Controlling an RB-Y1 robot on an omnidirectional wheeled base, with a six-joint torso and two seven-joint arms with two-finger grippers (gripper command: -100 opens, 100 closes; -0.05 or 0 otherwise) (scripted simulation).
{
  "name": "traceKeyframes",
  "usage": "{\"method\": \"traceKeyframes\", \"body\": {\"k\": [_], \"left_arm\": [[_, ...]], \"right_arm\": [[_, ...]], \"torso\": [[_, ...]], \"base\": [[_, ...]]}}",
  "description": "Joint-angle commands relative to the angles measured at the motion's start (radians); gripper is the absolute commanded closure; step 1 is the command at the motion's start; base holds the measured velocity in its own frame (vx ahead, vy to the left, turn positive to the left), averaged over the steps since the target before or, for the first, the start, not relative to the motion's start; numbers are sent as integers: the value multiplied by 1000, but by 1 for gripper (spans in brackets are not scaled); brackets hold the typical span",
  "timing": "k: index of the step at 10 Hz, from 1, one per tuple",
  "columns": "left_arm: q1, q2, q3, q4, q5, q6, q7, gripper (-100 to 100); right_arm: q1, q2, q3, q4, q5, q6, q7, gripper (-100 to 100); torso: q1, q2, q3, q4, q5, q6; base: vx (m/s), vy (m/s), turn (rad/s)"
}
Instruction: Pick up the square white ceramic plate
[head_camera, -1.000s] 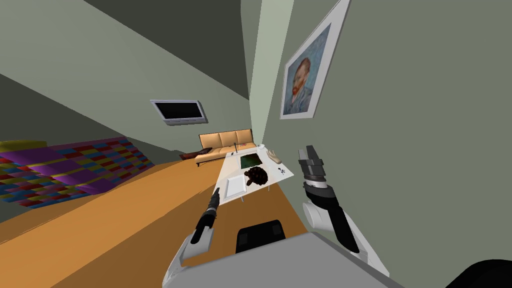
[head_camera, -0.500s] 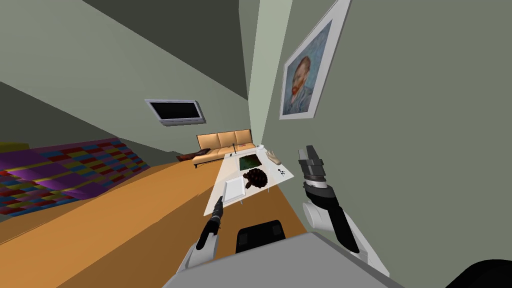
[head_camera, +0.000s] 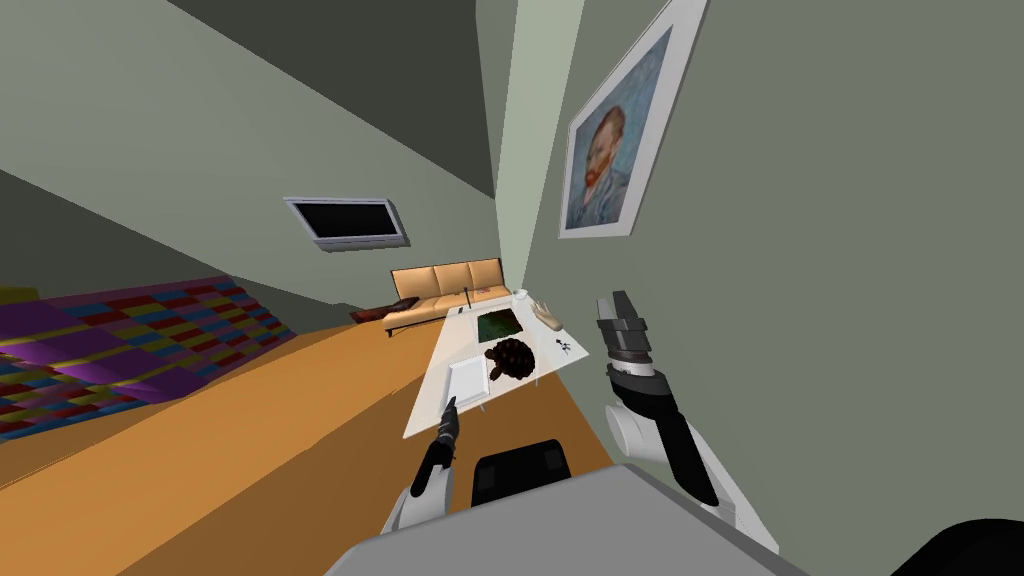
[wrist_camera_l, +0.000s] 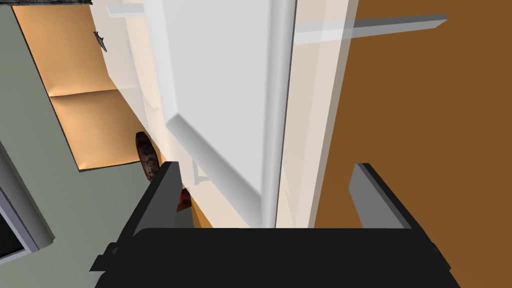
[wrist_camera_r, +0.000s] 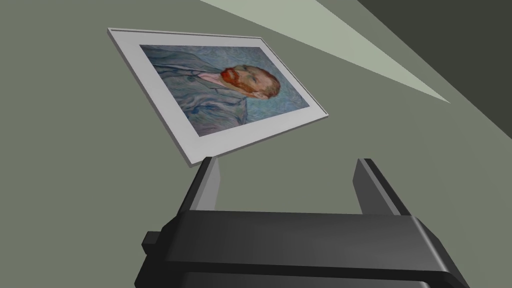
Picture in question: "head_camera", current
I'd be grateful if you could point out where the dark green square book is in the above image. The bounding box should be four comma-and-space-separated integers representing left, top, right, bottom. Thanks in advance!
476, 309, 526, 345

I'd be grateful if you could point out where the dark brown round pinecone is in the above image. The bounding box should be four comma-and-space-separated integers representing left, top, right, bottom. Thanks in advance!
484, 336, 538, 384

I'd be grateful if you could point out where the tan sofa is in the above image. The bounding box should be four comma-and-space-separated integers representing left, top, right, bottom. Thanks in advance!
383, 256, 514, 338

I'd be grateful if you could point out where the white square plate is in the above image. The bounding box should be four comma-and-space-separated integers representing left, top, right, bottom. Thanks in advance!
447, 355, 492, 411

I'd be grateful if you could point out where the white table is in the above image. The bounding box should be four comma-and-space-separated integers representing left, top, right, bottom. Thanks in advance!
402, 291, 592, 441

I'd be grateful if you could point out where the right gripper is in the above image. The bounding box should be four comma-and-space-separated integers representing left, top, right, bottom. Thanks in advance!
595, 289, 651, 368

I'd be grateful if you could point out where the white framed portrait painting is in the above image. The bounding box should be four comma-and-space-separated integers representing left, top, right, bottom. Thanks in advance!
556, 0, 711, 241

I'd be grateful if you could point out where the dark brown low table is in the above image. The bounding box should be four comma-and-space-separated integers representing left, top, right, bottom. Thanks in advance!
348, 296, 422, 326

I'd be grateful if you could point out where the multicoloured checked rug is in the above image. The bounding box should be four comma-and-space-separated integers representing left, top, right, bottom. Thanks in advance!
0, 275, 298, 446

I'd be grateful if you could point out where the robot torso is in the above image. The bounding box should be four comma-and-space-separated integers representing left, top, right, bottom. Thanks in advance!
323, 438, 811, 576

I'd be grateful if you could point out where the grey framed wall television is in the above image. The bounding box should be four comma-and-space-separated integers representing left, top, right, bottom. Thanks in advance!
283, 196, 412, 254

